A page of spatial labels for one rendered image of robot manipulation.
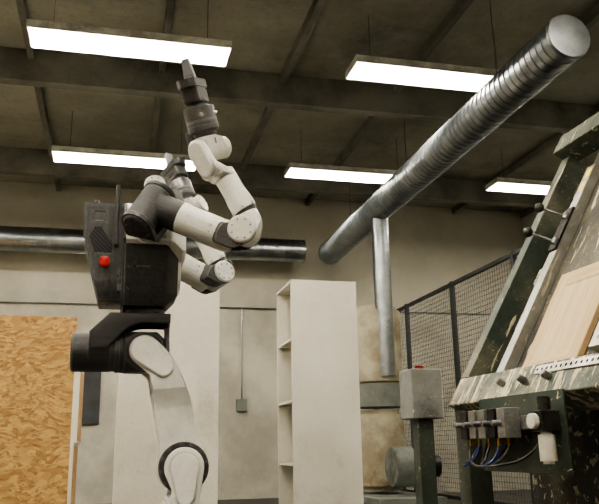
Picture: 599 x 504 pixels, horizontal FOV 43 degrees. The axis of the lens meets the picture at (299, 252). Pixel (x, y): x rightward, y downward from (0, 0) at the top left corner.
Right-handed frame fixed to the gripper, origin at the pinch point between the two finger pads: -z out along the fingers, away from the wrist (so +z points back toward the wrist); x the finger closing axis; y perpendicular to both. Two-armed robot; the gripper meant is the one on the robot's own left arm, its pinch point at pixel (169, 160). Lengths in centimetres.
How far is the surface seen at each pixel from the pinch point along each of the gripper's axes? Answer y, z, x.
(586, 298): -76, 107, 78
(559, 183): -140, 46, 71
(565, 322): -75, 110, 68
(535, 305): -92, 96, 55
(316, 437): -292, 39, -257
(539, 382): -56, 126, 59
